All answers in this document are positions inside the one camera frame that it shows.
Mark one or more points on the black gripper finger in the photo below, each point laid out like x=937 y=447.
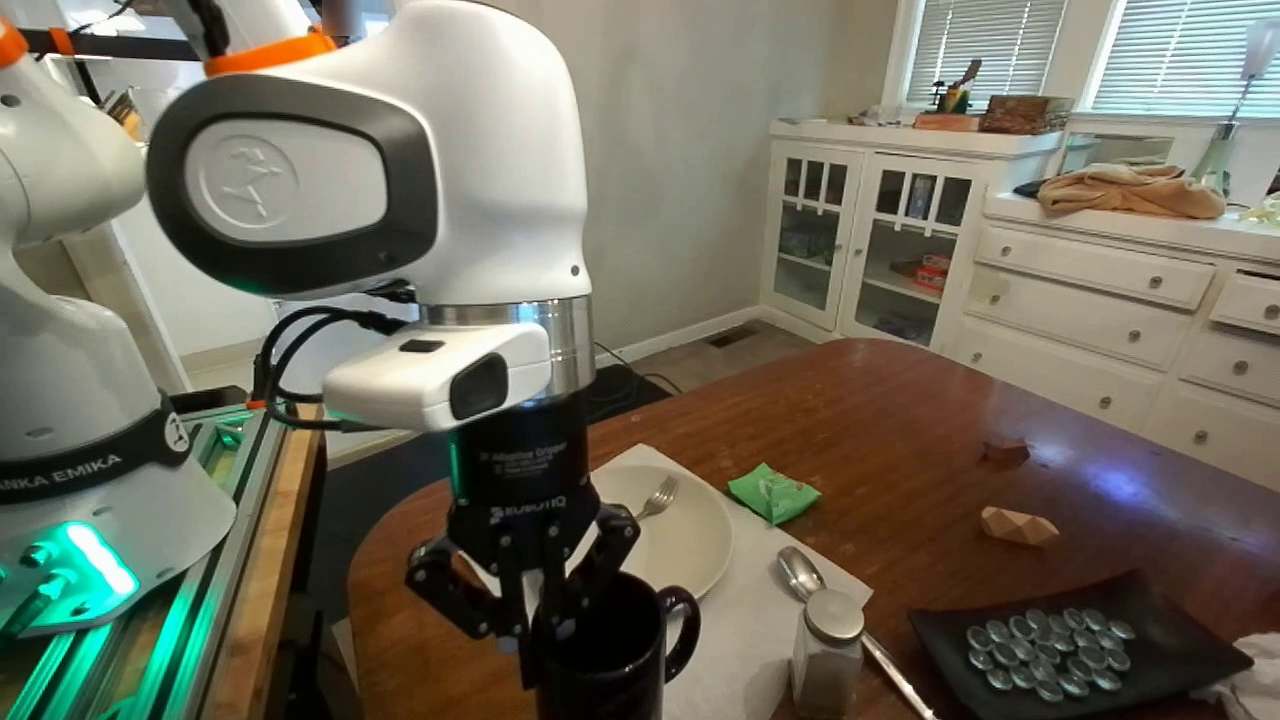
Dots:
x=606 y=546
x=466 y=587

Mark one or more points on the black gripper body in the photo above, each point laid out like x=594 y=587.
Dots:
x=525 y=466

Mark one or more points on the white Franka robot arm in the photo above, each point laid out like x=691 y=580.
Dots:
x=466 y=132

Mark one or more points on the white placemat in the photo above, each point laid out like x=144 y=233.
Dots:
x=746 y=627

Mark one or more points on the green folded cloth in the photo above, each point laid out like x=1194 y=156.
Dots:
x=772 y=493

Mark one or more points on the silver spoon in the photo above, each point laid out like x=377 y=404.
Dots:
x=798 y=575

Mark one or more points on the glass shaker with metal lid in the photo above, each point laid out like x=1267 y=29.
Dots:
x=825 y=661

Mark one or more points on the small light wooden block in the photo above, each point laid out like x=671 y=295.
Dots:
x=1023 y=524

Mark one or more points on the white glass-door cabinet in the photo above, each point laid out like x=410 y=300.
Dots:
x=863 y=187

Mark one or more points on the pile of blue glass pebbles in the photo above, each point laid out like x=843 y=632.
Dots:
x=1052 y=652

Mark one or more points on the white dresser with drawers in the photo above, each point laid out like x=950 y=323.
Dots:
x=1105 y=333

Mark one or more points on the black rectangular tray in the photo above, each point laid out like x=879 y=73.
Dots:
x=1180 y=640

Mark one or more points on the narrow white window blind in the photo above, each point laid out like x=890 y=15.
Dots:
x=984 y=33

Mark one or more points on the white crumpled cloth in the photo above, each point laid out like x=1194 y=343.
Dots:
x=1253 y=680

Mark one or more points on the wide white window blind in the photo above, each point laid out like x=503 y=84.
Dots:
x=1185 y=52

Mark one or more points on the white flower in glass vase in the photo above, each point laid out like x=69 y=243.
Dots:
x=1259 y=48

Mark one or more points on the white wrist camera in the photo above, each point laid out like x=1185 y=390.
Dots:
x=413 y=381

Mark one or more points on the robot mount table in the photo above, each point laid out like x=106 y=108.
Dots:
x=265 y=575

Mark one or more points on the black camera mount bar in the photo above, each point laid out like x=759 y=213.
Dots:
x=123 y=48

